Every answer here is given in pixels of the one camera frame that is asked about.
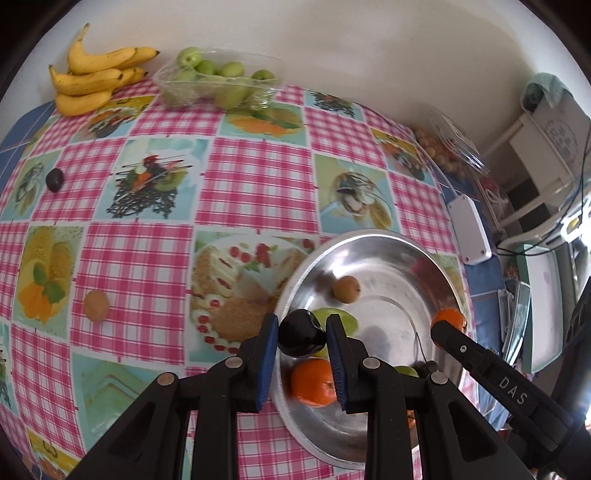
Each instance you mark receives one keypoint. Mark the small green fruit in bowl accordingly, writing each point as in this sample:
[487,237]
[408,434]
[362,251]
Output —
[407,370]

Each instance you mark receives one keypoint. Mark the clear tray of green fruits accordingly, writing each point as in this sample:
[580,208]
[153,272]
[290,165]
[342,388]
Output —
[229,79]

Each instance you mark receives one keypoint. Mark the banana bunch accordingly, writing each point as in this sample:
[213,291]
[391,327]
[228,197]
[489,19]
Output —
[91,80]

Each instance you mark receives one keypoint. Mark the brown longan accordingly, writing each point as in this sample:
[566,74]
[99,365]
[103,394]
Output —
[96,306]
[346,289]

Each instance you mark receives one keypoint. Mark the dark cherry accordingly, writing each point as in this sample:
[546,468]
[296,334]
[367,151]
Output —
[54,180]
[300,334]

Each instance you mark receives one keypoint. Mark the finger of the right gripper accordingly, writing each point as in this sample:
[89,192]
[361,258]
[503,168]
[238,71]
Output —
[534,414]

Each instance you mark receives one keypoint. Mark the stacked trays beside table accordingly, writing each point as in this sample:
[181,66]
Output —
[546,272]

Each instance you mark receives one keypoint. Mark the silver metal bowl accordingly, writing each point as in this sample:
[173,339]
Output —
[403,286]

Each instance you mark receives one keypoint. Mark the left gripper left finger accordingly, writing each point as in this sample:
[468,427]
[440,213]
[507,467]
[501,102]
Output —
[148,440]

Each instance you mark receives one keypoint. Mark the clear box of longans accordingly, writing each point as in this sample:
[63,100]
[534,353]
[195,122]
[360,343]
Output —
[448,145]

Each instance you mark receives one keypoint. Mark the checkered picture tablecloth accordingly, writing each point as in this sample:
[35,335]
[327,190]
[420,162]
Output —
[191,221]

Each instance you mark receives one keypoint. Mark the white chair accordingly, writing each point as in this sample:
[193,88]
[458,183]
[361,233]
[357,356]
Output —
[549,140]

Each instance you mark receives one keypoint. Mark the white plastic device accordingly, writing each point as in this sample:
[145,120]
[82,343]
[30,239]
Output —
[471,236]

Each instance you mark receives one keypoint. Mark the large orange with stem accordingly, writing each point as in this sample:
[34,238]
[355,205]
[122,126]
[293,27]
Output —
[312,384]

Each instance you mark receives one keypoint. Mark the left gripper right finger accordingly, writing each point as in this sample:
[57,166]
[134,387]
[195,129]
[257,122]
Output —
[455,440]

